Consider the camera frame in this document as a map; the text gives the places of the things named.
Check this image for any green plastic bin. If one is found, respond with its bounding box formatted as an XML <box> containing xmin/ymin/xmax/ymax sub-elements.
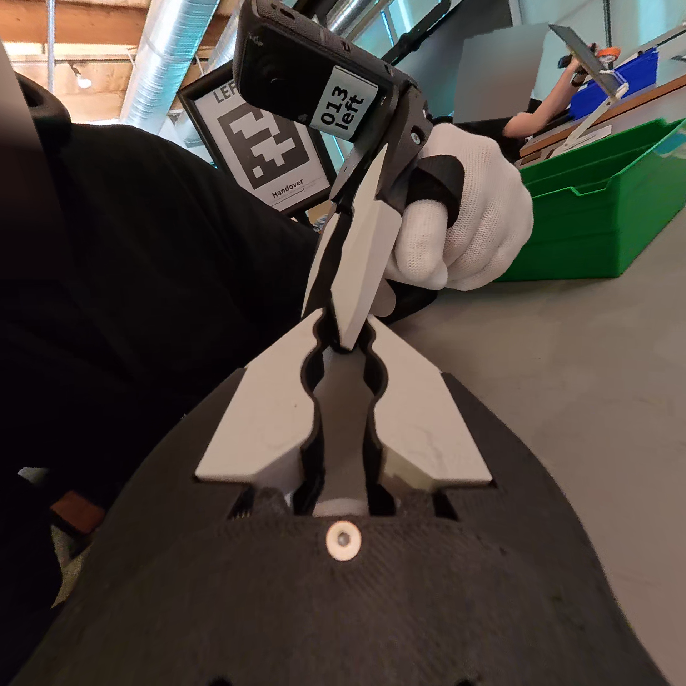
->
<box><xmin>496</xmin><ymin>118</ymin><xmax>686</xmax><ymax>283</ymax></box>

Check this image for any wooden desk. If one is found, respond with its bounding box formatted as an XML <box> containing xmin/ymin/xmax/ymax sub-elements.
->
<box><xmin>517</xmin><ymin>75</ymin><xmax>686</xmax><ymax>161</ymax></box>

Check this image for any silver air duct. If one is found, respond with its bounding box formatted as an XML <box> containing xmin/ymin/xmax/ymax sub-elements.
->
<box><xmin>119</xmin><ymin>0</ymin><xmax>222</xmax><ymax>126</ymax></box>

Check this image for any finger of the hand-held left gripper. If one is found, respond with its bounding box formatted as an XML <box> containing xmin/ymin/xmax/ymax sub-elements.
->
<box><xmin>329</xmin><ymin>146</ymin><xmax>404</xmax><ymax>353</ymax></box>
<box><xmin>302</xmin><ymin>205</ymin><xmax>353</xmax><ymax>323</ymax></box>

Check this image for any framed marker poster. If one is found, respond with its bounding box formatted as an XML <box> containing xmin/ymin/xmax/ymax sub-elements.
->
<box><xmin>177</xmin><ymin>64</ymin><xmax>337</xmax><ymax>215</ymax></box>

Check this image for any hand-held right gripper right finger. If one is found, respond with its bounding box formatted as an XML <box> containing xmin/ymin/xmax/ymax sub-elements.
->
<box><xmin>360</xmin><ymin>314</ymin><xmax>494</xmax><ymax>519</ymax></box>

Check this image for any white stand with board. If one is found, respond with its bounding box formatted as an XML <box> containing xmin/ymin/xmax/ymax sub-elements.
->
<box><xmin>549</xmin><ymin>24</ymin><xmax>630</xmax><ymax>156</ymax></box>

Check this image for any person's left hand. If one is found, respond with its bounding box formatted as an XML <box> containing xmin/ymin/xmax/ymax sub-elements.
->
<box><xmin>375</xmin><ymin>123</ymin><xmax>534</xmax><ymax>317</ymax></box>

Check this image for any blue plastic bin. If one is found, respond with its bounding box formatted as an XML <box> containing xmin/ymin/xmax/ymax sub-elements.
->
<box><xmin>569</xmin><ymin>47</ymin><xmax>660</xmax><ymax>121</ymax></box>

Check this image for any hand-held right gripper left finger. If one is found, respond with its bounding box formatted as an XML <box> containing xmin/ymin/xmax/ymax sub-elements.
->
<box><xmin>194</xmin><ymin>308</ymin><xmax>329</xmax><ymax>518</ymax></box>

